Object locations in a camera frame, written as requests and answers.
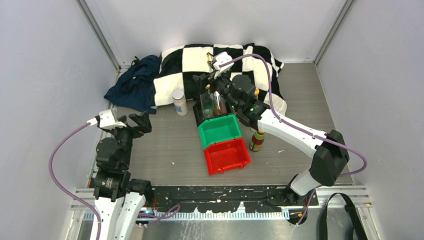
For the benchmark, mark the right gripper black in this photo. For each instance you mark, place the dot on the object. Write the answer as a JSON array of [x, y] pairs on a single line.
[[198, 80]]

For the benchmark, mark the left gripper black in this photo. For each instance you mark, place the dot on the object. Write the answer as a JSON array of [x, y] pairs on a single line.
[[143, 122]]

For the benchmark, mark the gold-top clear glass bottle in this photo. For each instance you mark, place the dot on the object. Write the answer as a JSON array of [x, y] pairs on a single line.
[[206, 100]]

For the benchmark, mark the gold-top oil bottle brown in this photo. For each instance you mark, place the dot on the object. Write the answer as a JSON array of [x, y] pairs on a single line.
[[219, 104]]

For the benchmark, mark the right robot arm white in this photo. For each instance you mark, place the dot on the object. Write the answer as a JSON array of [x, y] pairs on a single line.
[[327, 150]]

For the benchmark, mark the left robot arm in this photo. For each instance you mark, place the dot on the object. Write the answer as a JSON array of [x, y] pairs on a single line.
[[118, 199]]

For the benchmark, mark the black plastic bin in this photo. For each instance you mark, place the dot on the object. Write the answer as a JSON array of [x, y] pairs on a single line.
[[199, 117]]

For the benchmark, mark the dark blue cloth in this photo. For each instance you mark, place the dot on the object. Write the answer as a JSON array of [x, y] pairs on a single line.
[[133, 88]]

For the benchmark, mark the black white checkered blanket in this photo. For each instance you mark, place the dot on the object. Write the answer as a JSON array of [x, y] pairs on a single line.
[[180, 64]]

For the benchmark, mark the silver-lid spice jar left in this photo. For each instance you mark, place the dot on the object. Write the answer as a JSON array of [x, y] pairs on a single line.
[[180, 102]]

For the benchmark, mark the green plastic bin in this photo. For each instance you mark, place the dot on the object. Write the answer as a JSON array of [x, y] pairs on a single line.
[[219, 129]]

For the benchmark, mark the yellow-capped sauce bottle far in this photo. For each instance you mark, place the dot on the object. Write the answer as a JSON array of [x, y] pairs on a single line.
[[256, 93]]

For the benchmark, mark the yellow-capped sauce bottle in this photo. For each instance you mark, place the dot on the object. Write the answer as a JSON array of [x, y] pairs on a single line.
[[256, 93], [257, 141]]

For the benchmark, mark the red plastic bin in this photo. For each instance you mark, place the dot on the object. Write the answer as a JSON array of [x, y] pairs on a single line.
[[226, 155]]

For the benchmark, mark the yellow-capped sauce bottle near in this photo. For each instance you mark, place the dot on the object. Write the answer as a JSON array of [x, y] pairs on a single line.
[[257, 141]]

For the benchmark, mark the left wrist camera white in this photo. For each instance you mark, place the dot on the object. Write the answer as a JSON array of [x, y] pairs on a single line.
[[104, 120]]

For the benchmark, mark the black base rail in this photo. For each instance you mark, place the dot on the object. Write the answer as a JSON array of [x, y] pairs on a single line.
[[222, 198]]

